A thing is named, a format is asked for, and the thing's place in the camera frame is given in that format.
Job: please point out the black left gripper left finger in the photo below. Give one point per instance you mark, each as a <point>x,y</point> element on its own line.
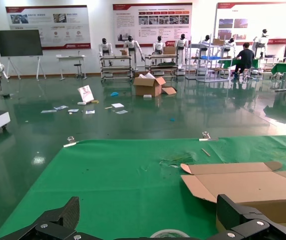
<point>57,225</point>

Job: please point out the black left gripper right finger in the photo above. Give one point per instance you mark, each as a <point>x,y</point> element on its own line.
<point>245,222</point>

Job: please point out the cardboard box with round hole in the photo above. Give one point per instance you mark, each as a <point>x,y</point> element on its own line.
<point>245,185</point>

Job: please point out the large open cardboard box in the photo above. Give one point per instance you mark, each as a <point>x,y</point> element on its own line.
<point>145,87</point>

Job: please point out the small cardboard box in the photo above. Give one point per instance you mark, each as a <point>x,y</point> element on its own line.
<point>169,50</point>
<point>124,52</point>
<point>218,42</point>

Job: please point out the green table cloth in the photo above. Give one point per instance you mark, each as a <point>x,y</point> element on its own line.
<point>107,175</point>

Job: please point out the clear tape roll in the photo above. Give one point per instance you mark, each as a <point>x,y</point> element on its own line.
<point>169,231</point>

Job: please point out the long wooden stick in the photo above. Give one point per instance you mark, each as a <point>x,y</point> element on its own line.
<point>206,152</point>

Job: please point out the silver binder clip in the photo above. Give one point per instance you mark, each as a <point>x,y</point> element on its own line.
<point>207,138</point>
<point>70,143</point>

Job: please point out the clear plastic wrapper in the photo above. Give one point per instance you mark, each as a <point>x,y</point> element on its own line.
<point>177,160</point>

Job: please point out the white paper sheet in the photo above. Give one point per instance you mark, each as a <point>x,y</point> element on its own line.
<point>117,105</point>
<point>90,112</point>
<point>73,110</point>
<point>48,111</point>
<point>60,107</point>

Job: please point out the leaning white picture board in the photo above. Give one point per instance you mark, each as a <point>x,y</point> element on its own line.
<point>85,93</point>

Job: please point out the blue rag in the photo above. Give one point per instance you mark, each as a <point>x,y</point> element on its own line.
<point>114,94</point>

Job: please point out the black stool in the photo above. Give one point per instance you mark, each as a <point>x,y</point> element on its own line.
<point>77,65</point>

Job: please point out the seated person in black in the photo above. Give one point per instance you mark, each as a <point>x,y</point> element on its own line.
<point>245,56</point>

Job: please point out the small white table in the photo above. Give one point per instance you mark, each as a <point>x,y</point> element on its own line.
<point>70,57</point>

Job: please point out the metal shelf cart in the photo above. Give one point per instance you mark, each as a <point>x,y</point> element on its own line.
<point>115,57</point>
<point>161,56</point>

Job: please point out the white humanoid robot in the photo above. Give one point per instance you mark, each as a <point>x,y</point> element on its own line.
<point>261,41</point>
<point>230,43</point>
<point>105,47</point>
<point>207,38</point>
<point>130,45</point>
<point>159,46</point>
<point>181,45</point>

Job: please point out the tall metal rack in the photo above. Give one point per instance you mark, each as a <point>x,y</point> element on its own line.
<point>209,45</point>

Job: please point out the black screen on stand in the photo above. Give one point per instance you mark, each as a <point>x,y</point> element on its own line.
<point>18,42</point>

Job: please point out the wall poster with round icons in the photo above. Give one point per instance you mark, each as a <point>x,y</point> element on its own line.
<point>57,20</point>

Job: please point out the wall poster with landscape photos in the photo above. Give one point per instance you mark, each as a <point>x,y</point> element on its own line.
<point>245,15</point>

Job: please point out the wall poster with photo row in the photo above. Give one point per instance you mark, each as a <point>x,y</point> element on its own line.
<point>152,30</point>

